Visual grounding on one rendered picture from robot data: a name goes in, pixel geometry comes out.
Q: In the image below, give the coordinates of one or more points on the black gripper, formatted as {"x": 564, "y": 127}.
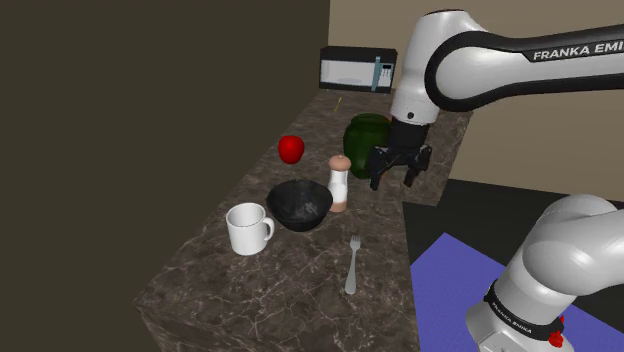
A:
{"x": 407, "y": 136}

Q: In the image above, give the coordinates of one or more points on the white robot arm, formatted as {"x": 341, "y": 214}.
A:
{"x": 487, "y": 73}

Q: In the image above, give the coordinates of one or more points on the green glass jar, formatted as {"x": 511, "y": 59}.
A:
{"x": 363, "y": 141}

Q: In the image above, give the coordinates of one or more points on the salt shaker with tan cap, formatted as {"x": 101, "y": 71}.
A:
{"x": 338, "y": 187}

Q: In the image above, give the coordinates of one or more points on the thin yellow stick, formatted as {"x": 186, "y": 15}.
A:
{"x": 338, "y": 104}

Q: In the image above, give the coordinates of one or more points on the white and black microwave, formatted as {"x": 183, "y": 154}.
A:
{"x": 353, "y": 70}

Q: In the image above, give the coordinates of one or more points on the black bowl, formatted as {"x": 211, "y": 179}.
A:
{"x": 298, "y": 204}

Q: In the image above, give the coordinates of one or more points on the red apple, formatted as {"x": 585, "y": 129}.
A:
{"x": 291, "y": 149}

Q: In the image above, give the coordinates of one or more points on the silver fork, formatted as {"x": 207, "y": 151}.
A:
{"x": 352, "y": 273}

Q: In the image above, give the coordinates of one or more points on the purple robot stand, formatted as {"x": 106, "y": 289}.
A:
{"x": 448, "y": 292}

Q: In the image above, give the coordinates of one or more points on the white mug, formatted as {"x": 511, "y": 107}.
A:
{"x": 247, "y": 230}

